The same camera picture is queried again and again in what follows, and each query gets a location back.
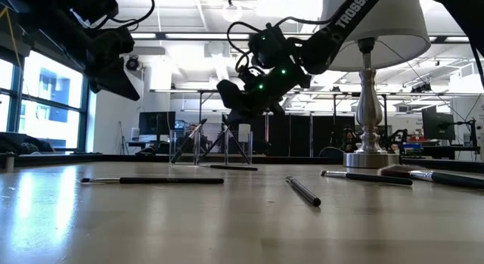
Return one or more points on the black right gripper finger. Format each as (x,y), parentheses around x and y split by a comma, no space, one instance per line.
(234,101)

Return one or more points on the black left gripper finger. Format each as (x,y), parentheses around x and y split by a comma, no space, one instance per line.
(117,82)

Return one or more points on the fine-tipped black eyeliner brush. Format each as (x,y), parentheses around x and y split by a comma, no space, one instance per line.
(234,167)

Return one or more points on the long thin black makeup brush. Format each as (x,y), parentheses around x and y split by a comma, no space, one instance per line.
(170,181)

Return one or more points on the angled black makeup brush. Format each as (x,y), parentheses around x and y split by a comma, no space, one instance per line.
(378,178)

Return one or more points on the large black powder brush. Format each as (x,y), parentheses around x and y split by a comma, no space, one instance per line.
(453,179)

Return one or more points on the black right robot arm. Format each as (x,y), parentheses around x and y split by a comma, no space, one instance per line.
(329,37)

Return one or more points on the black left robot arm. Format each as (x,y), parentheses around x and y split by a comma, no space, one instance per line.
(56,14)

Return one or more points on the person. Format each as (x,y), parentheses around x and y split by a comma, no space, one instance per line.
(193,129)
(348,139)

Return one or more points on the white container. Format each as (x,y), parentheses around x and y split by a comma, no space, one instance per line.
(135,133)

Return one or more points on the black computer monitor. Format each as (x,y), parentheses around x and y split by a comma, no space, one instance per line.
(157,123)
(438,126)

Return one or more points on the large window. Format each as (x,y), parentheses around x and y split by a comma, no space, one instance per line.
(49,116)

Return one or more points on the clear acrylic brush organizer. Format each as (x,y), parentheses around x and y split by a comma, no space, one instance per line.
(181,158)

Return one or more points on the dark blue chair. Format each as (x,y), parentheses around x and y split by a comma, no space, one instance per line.
(332,152)

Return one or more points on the white-shaded silver table lamp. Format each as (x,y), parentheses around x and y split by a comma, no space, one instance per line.
(393,37)

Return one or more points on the black ceiling dome camera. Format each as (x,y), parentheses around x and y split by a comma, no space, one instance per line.
(133,63)

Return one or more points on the black partition wall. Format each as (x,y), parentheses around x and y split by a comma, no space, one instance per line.
(298,135)

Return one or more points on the black metal workstation frame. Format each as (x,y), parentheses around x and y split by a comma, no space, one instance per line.
(177,91)

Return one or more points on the black aluminium table frame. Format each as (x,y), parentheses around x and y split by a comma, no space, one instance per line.
(94,158)

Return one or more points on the small grey post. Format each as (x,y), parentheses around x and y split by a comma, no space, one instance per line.
(10,162)

